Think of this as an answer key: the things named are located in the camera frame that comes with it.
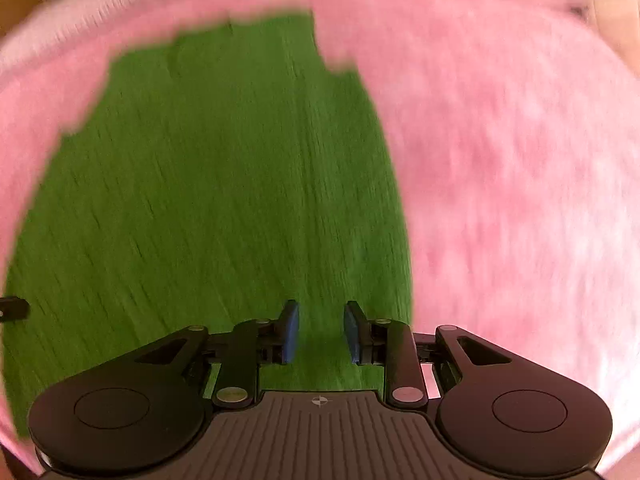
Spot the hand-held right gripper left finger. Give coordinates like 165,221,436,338
135,300,301,411

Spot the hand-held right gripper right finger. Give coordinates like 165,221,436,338
343,301,513,407

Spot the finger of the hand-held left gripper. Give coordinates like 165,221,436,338
0,297,30,321

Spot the green knitted sweater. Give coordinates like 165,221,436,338
5,10,416,441

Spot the pink floral blanket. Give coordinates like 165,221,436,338
0,0,640,480

